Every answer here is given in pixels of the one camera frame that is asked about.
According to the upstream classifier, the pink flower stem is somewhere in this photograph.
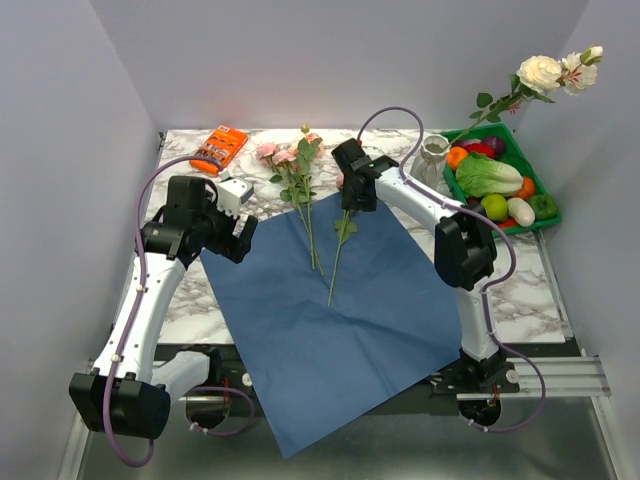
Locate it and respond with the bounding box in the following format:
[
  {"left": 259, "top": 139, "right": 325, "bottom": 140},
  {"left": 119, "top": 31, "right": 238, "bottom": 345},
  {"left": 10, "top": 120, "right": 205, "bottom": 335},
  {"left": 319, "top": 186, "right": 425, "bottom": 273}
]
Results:
[{"left": 328, "top": 205, "right": 358, "bottom": 305}]

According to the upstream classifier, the blue wrapping paper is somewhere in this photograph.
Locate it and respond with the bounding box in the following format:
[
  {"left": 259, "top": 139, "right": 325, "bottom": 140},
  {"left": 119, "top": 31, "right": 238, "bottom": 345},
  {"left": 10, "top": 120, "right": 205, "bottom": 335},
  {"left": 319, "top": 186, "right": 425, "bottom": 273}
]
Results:
[{"left": 200, "top": 195, "right": 461, "bottom": 457}]

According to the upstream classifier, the white flower stem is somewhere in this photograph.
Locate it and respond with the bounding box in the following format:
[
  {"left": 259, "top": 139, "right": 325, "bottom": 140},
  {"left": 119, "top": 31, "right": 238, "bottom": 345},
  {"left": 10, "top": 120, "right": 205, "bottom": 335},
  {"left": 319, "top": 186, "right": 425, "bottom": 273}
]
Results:
[{"left": 450, "top": 45, "right": 604, "bottom": 144}]

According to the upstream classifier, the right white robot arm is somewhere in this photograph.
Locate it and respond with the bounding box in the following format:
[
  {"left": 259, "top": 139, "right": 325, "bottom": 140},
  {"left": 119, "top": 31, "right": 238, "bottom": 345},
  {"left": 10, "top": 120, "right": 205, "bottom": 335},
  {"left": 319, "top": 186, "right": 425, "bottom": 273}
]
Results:
[{"left": 331, "top": 138, "right": 518, "bottom": 395}]

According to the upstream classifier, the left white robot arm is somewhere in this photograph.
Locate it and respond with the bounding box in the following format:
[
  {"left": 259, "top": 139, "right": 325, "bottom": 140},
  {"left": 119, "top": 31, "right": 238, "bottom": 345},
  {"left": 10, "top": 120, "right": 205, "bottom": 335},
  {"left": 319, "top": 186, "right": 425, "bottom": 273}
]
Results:
[{"left": 69, "top": 176, "right": 258, "bottom": 440}]

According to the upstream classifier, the white ribbed vase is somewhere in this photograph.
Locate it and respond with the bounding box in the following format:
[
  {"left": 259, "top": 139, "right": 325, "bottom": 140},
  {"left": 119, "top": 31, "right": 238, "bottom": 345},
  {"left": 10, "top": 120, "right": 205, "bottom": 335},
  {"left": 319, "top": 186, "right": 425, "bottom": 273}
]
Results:
[{"left": 410, "top": 133, "right": 450, "bottom": 190}]

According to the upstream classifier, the pink flower bunch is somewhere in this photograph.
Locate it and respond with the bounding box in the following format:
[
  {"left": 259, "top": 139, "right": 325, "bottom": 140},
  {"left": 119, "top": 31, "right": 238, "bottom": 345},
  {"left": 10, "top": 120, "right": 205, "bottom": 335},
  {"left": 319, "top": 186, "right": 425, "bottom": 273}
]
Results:
[{"left": 255, "top": 124, "right": 324, "bottom": 274}]

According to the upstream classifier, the orange box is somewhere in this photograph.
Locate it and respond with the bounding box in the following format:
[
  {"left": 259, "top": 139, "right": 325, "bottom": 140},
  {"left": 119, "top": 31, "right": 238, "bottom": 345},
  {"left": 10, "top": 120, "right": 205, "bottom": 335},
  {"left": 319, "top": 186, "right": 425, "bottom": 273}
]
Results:
[{"left": 189, "top": 125, "right": 248, "bottom": 176}]

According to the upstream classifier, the green plastic tray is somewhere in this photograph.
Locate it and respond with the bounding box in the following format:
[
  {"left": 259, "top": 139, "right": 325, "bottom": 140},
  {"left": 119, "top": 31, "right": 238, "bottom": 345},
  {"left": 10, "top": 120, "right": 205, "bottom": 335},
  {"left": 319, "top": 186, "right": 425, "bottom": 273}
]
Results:
[{"left": 442, "top": 123, "right": 562, "bottom": 235}]

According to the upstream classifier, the orange fruit toy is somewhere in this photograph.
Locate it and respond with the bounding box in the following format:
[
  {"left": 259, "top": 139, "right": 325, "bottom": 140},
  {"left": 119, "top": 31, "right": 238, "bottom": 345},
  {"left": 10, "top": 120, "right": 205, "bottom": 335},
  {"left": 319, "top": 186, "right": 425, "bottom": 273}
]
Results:
[{"left": 446, "top": 146, "right": 469, "bottom": 172}]

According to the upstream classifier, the green lettuce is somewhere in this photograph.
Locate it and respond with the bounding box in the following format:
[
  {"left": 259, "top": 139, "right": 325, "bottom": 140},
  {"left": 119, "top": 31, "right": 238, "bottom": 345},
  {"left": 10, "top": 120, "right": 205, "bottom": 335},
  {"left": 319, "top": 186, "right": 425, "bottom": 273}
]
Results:
[{"left": 455, "top": 152, "right": 524, "bottom": 197}]

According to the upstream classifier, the red pepper toy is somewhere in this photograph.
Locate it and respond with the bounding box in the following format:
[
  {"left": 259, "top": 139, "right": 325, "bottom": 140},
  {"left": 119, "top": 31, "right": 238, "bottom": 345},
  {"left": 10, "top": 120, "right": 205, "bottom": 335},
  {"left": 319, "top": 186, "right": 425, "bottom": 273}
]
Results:
[{"left": 465, "top": 142, "right": 496, "bottom": 159}]

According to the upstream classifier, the purple onion toy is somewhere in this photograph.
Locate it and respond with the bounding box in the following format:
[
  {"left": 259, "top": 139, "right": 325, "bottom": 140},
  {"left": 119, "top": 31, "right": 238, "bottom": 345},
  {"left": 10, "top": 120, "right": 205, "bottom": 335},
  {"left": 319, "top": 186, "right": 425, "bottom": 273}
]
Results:
[{"left": 481, "top": 136, "right": 506, "bottom": 158}]

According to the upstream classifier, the green lime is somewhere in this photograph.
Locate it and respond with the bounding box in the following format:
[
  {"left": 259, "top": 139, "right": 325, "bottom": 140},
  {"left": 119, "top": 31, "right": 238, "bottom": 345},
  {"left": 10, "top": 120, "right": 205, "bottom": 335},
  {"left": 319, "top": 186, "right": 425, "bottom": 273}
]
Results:
[{"left": 481, "top": 194, "right": 509, "bottom": 224}]

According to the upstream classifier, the red chili toy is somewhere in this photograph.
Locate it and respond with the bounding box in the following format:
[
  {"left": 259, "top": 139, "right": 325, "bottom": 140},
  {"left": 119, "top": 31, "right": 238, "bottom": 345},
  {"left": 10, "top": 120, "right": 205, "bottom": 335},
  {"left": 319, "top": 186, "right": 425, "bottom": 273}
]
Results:
[{"left": 499, "top": 217, "right": 519, "bottom": 230}]

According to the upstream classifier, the white eggplant toy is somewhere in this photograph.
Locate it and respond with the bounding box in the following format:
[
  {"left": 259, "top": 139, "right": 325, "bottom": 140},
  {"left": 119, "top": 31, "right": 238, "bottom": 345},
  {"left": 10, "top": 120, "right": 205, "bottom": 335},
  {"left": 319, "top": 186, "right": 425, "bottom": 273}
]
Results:
[{"left": 507, "top": 197, "right": 536, "bottom": 227}]

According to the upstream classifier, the orange carrot toy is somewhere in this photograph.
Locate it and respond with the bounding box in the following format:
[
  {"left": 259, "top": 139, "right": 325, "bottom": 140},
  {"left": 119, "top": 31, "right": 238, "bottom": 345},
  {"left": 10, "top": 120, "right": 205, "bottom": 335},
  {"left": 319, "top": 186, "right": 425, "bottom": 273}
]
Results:
[{"left": 515, "top": 177, "right": 536, "bottom": 200}]

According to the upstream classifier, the green bell pepper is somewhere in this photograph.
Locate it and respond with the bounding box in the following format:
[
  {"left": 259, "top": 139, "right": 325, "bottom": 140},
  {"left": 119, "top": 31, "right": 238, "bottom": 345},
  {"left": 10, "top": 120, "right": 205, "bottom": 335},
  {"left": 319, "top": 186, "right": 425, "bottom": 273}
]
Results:
[{"left": 527, "top": 194, "right": 559, "bottom": 221}]

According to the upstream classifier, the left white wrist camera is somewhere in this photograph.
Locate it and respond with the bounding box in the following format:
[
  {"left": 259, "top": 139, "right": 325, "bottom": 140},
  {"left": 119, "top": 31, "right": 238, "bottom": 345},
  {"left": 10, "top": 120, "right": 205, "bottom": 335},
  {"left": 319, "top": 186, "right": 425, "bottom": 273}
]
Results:
[{"left": 216, "top": 177, "right": 254, "bottom": 219}]

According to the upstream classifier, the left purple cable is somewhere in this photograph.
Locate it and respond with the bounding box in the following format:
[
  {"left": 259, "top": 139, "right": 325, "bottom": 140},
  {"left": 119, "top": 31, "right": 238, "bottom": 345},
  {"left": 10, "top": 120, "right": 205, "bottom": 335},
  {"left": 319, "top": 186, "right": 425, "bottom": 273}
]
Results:
[{"left": 99, "top": 154, "right": 256, "bottom": 469}]

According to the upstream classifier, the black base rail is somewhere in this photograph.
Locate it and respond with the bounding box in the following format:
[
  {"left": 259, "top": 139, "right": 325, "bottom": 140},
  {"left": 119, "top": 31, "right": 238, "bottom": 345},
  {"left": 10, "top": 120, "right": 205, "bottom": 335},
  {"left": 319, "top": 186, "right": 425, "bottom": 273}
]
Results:
[{"left": 154, "top": 344, "right": 524, "bottom": 421}]

